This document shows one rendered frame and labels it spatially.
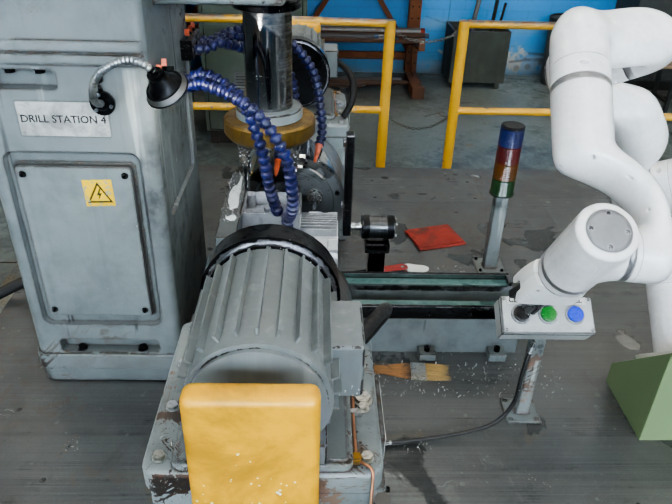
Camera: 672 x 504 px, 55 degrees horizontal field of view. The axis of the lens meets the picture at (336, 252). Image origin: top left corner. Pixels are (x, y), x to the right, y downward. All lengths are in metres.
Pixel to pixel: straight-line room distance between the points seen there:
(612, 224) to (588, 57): 0.28
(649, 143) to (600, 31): 0.35
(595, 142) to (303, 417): 0.59
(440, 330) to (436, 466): 0.34
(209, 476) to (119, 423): 0.73
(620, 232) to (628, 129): 0.48
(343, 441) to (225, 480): 0.18
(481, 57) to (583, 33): 5.08
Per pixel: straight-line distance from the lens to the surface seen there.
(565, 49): 1.09
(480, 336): 1.53
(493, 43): 6.16
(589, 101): 1.03
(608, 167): 1.00
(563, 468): 1.36
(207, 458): 0.67
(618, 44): 1.18
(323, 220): 1.39
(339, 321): 0.75
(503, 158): 1.70
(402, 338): 1.50
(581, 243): 0.89
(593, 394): 1.54
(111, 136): 1.18
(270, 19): 1.22
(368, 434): 0.84
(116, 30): 1.12
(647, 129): 1.37
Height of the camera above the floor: 1.77
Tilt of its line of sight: 31 degrees down
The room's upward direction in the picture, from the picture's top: 2 degrees clockwise
